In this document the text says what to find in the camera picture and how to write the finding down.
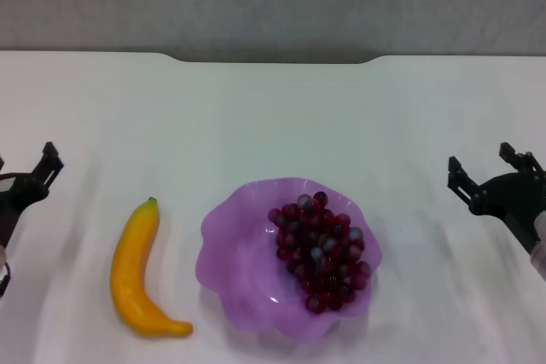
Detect dark red grape bunch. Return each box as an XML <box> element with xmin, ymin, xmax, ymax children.
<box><xmin>267</xmin><ymin>191</ymin><xmax>373</xmax><ymax>315</ymax></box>

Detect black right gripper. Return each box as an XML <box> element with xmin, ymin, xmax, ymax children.
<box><xmin>447</xmin><ymin>142</ymin><xmax>546</xmax><ymax>254</ymax></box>

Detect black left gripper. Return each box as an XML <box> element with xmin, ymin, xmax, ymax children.
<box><xmin>0</xmin><ymin>141</ymin><xmax>65</xmax><ymax>246</ymax></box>

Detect yellow banana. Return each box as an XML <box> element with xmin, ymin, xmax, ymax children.
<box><xmin>109</xmin><ymin>196</ymin><xmax>194</xmax><ymax>338</ymax></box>

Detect purple wavy plastic bowl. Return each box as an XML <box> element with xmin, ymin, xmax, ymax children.
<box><xmin>195</xmin><ymin>176</ymin><xmax>384</xmax><ymax>344</ymax></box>

